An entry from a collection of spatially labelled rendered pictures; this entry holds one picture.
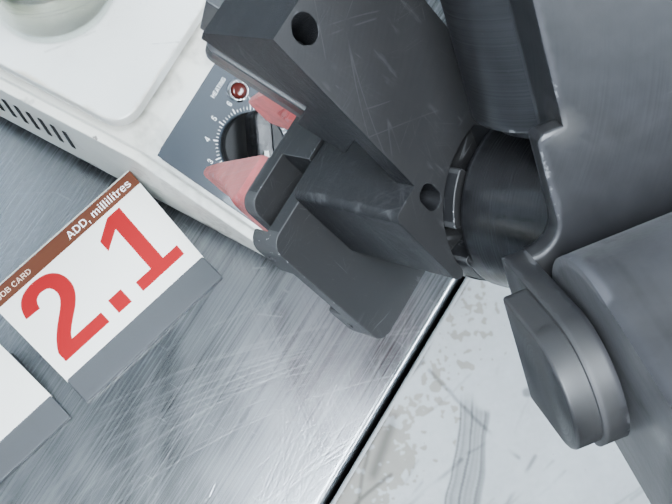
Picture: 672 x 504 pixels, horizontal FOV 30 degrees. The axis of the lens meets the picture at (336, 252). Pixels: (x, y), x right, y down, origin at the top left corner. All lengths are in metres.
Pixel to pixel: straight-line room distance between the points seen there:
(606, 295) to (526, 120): 0.07
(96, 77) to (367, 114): 0.24
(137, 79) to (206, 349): 0.14
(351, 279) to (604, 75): 0.14
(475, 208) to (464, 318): 0.25
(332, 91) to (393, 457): 0.29
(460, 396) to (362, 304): 0.19
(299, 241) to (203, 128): 0.19
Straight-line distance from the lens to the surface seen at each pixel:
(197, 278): 0.63
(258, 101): 0.51
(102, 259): 0.61
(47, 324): 0.62
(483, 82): 0.34
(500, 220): 0.37
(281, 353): 0.62
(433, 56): 0.37
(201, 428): 0.61
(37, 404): 0.63
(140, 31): 0.59
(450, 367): 0.61
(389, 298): 0.44
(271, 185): 0.43
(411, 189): 0.37
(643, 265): 0.30
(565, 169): 0.32
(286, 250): 0.41
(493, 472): 0.61
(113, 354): 0.62
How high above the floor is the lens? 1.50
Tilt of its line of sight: 73 degrees down
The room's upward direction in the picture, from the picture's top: 7 degrees counter-clockwise
